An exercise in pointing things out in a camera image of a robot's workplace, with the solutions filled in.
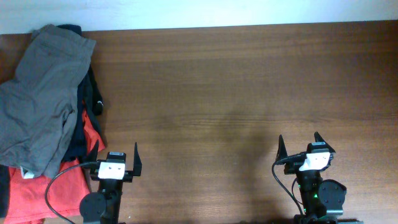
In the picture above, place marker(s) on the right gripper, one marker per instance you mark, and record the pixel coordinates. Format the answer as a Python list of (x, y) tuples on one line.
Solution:
[(282, 152)]

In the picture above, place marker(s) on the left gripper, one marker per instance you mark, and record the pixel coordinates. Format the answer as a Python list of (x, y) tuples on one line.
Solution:
[(137, 168)]

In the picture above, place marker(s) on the grey shorts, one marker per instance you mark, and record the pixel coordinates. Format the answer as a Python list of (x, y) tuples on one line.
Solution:
[(39, 105)]

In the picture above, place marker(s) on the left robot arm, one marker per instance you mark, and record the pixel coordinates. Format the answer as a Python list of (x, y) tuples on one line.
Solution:
[(103, 205)]

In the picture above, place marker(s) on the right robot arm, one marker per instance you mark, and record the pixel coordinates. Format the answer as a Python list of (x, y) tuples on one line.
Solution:
[(322, 200)]

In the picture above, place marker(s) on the navy blue garment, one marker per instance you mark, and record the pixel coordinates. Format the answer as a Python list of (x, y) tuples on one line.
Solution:
[(77, 146)]

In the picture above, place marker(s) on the red mesh garment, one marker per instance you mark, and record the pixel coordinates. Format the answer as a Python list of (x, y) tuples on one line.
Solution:
[(27, 201)]

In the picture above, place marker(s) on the black garment with strap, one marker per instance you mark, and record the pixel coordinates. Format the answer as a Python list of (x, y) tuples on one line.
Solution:
[(93, 99)]

